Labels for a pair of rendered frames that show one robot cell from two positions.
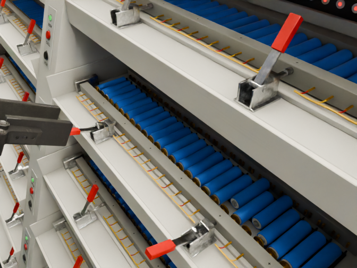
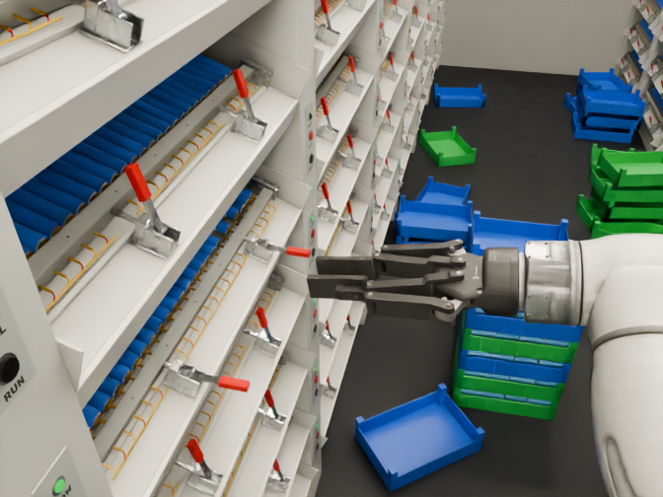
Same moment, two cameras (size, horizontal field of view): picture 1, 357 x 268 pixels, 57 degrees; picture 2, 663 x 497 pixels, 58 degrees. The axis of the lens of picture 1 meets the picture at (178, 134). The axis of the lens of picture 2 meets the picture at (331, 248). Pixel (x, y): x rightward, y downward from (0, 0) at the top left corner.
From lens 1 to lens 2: 0.91 m
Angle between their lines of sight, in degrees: 97
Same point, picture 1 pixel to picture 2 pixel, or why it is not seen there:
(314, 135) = (265, 113)
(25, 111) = (340, 281)
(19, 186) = not seen: outside the picture
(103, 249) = (227, 434)
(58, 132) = (329, 263)
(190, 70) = (234, 168)
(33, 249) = not seen: outside the picture
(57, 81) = not seen: outside the picture
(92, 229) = (211, 463)
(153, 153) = (202, 296)
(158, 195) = (235, 291)
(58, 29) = (89, 450)
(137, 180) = (228, 314)
